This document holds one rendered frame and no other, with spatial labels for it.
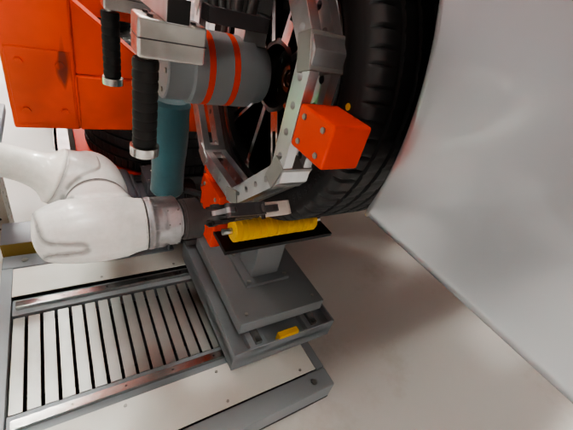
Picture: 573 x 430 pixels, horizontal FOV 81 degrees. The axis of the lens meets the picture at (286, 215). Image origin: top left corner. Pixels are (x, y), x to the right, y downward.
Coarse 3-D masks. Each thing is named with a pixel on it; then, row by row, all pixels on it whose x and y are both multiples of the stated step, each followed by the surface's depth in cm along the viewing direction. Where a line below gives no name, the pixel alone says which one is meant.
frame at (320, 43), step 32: (320, 0) 52; (320, 32) 48; (320, 64) 50; (288, 96) 54; (320, 96) 54; (288, 128) 55; (224, 160) 90; (288, 160) 58; (224, 192) 81; (256, 192) 68
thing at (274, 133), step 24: (288, 0) 87; (336, 0) 55; (288, 24) 70; (288, 48) 71; (336, 96) 57; (240, 120) 96; (264, 120) 84; (240, 144) 95; (264, 144) 99; (264, 168) 91
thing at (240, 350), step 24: (192, 240) 127; (192, 264) 119; (216, 288) 114; (216, 312) 103; (312, 312) 113; (240, 336) 101; (264, 336) 103; (288, 336) 103; (312, 336) 111; (240, 360) 97
